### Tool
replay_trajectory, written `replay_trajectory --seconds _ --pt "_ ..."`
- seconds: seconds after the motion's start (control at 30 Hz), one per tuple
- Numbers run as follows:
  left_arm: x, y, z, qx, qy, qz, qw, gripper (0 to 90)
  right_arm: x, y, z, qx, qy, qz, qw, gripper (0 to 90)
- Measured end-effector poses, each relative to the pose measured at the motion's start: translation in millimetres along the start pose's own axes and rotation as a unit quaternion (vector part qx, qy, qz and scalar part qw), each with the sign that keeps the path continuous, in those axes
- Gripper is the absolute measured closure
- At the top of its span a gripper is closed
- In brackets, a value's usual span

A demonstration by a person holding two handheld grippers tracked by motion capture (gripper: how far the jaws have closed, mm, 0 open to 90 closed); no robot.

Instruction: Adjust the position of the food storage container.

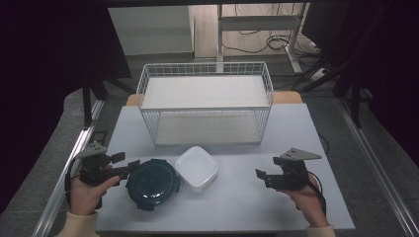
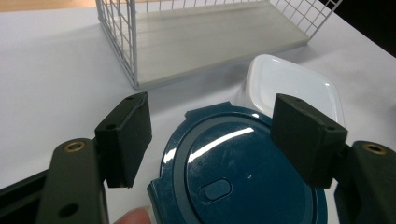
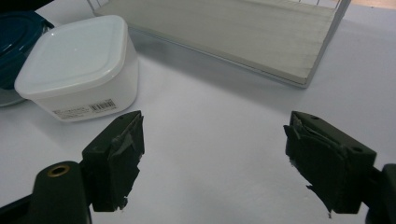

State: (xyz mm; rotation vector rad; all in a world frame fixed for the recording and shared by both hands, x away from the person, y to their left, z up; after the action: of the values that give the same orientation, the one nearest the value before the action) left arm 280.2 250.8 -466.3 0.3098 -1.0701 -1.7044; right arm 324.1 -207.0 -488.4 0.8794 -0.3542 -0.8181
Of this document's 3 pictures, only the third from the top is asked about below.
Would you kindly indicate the round container with dark blue lid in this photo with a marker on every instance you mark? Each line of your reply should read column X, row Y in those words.
column 15, row 43

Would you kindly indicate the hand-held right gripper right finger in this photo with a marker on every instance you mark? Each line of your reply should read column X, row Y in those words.
column 327, row 165

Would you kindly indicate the white square plastic container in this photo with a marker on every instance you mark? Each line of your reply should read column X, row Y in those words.
column 77, row 67

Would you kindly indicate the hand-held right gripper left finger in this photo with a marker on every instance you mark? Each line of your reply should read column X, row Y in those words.
column 112, row 168

